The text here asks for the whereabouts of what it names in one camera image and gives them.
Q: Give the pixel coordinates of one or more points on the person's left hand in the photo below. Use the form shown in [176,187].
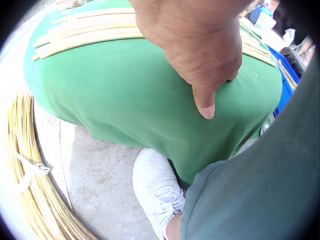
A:
[190,37]

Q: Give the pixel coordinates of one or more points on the person's left fingers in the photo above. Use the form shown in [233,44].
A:
[233,75]

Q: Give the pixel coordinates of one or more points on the person's left thumb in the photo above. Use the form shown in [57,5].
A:
[203,100]

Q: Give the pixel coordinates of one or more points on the blue plastic crate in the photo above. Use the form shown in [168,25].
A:
[285,82]

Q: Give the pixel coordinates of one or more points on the white plastic bucket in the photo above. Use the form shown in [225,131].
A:
[265,21]

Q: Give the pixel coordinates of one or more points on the blue plastic barrel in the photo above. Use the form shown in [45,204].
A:
[257,11]

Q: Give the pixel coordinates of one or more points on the white plastic bag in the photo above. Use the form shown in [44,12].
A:
[289,35]

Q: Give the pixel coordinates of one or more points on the green cloth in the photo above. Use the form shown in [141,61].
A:
[120,95]

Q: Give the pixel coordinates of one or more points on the person's legs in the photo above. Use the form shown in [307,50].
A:
[250,187]

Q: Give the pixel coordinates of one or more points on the pile of pale bamboo strips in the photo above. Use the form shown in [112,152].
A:
[87,37]

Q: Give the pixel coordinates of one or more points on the white cloth tie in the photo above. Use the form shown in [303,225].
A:
[32,170]

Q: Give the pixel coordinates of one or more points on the coil of thin yellow bamboo strips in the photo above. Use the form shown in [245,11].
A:
[32,190]

